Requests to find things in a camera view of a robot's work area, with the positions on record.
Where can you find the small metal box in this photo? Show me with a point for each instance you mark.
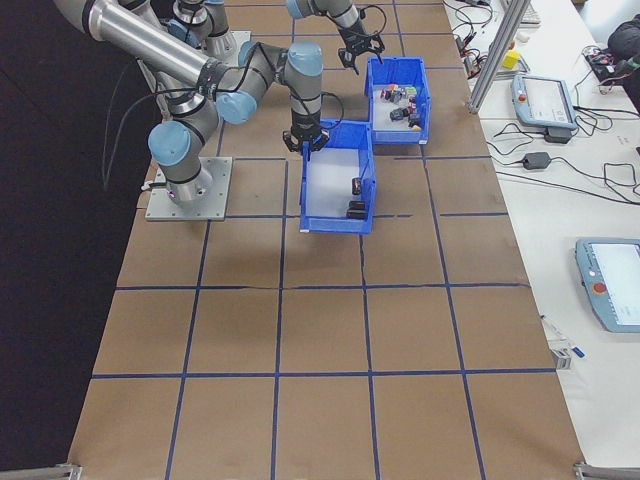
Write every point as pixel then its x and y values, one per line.
pixel 562 359

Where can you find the green push button switch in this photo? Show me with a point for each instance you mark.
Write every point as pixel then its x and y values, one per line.
pixel 411 90

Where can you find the grey blue teach pendant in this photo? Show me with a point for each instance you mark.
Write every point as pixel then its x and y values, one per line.
pixel 610 285
pixel 542 100

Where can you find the black push button switch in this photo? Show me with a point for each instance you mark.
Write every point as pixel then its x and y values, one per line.
pixel 397 114

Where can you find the black adapter block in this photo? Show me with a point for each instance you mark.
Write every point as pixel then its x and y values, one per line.
pixel 559 135

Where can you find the black frame cover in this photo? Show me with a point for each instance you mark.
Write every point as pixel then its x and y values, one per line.
pixel 50 250

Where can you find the black power adapter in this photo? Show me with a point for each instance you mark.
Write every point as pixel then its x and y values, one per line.
pixel 537 160

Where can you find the pile of small dark parts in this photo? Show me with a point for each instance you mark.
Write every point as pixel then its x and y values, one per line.
pixel 382 120

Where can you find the white square base plate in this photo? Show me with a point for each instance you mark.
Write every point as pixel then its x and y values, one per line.
pixel 244 36
pixel 220 200

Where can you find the blue bin with push buttons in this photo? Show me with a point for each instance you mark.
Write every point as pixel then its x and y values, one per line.
pixel 400 136

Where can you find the orange push button switch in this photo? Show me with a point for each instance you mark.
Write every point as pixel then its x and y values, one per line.
pixel 395 90

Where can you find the black cylindrical capacitor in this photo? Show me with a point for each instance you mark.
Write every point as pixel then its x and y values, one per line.
pixel 356 215
pixel 356 186
pixel 356 205

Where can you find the aluminium frame bar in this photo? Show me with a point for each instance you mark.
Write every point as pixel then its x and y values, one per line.
pixel 45 471
pixel 607 471

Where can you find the yellow cube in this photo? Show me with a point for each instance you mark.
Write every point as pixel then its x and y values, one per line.
pixel 511 60

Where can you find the small grey connector box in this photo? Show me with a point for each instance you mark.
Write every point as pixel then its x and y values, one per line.
pixel 461 41
pixel 472 64

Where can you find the white keyboard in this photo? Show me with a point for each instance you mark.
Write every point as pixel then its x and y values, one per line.
pixel 532 12

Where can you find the red and black push button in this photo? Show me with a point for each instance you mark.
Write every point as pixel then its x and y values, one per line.
pixel 386 93

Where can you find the red mushroom push button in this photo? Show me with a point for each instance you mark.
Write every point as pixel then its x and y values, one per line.
pixel 413 103

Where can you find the yellow push button switch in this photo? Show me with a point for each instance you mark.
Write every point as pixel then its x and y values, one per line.
pixel 415 122

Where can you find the small white object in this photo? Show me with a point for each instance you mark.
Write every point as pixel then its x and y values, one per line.
pixel 522 36

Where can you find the aluminium extrusion post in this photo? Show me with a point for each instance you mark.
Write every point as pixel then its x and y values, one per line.
pixel 500 50

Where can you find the blue bin with capacitors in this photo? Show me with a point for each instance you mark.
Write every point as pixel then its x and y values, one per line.
pixel 335 226

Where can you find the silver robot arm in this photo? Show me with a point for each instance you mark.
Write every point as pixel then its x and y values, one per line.
pixel 150 45
pixel 220 30

